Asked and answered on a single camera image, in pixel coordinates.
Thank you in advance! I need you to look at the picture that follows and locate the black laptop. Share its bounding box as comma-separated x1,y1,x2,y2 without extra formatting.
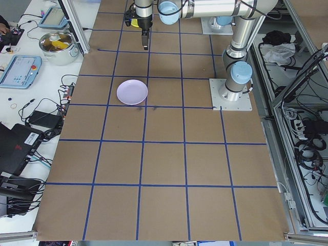
0,122,45,178

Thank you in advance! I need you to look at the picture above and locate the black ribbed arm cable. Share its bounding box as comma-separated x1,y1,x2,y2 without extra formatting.
238,0,283,20

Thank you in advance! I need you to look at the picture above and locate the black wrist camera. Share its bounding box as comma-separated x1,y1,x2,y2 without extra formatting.
124,4,137,27

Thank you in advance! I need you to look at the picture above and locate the light purple plastic plate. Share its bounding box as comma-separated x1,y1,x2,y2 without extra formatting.
116,79,149,106

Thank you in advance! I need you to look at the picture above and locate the white power strip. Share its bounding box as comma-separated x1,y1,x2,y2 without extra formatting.
292,118,309,140

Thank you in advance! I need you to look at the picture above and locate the white cloth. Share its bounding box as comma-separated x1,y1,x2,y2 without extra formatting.
263,43,297,67

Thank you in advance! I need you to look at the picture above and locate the steel pot with glass lid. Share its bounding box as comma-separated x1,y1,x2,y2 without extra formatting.
38,30,79,67

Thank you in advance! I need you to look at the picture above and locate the aluminium profile bar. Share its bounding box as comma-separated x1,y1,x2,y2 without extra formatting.
0,230,39,243
282,231,328,242

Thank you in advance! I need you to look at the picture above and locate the black power brick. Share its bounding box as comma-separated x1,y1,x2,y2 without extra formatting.
29,110,64,129

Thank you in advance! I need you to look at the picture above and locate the V-shaped metal bar frame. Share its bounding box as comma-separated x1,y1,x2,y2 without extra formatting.
250,0,328,233

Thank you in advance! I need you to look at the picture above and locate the black cloth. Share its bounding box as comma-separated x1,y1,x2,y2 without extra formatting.
262,30,292,45

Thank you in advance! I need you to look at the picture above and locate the black USB hub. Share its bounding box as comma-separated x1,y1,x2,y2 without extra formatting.
59,84,76,103

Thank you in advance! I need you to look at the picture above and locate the blue teach pendant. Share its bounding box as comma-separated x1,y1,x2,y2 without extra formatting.
0,54,43,90
38,6,70,30

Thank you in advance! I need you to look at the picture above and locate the black flat box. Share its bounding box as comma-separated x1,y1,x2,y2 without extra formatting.
0,178,43,203

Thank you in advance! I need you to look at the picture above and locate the aluminium camera post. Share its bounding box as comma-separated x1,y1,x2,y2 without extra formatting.
57,0,91,55

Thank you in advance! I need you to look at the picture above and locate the black controller device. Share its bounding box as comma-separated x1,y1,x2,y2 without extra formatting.
0,27,25,53

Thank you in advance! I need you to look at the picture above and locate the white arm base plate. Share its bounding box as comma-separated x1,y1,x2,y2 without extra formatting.
200,16,235,36
209,78,253,112

